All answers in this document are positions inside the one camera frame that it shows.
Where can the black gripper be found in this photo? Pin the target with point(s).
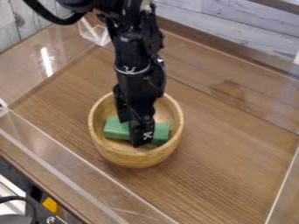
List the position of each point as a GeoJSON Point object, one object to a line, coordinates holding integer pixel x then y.
{"type": "Point", "coordinates": [140, 80]}

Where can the green rectangular block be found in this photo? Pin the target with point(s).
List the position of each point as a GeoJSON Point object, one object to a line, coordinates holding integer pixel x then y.
{"type": "Point", "coordinates": [116, 130]}

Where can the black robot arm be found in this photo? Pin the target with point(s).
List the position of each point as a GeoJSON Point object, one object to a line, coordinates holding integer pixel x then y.
{"type": "Point", "coordinates": [118, 14]}

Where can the brown wooden bowl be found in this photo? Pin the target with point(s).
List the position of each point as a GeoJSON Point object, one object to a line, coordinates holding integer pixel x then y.
{"type": "Point", "coordinates": [117, 151]}

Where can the yellow and black device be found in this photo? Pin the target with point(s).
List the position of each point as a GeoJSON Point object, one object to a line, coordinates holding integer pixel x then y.
{"type": "Point", "coordinates": [45, 200]}

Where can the clear acrylic front wall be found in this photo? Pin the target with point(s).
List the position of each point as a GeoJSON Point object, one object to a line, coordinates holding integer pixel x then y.
{"type": "Point", "coordinates": [44, 141]}

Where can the clear acrylic corner bracket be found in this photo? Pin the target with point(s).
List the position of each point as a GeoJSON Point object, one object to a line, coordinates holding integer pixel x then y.
{"type": "Point", "coordinates": [94, 34]}

